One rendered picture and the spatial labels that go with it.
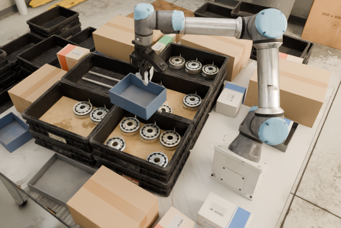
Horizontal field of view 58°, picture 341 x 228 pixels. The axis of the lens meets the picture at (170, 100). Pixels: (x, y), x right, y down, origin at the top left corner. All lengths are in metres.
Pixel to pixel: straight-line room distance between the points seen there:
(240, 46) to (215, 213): 1.12
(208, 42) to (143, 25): 0.94
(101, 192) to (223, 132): 0.76
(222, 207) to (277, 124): 0.42
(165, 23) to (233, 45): 0.94
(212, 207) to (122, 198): 0.38
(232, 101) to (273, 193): 0.56
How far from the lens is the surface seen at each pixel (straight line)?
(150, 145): 1.52
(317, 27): 4.10
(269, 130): 1.29
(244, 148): 1.42
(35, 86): 1.95
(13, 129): 1.96
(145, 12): 1.20
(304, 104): 1.84
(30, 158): 1.79
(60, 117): 1.75
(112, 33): 2.22
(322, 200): 2.55
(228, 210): 1.40
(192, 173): 1.59
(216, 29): 1.37
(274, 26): 1.27
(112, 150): 1.40
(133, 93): 1.42
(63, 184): 1.63
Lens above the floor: 2.02
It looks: 43 degrees down
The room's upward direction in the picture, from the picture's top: straight up
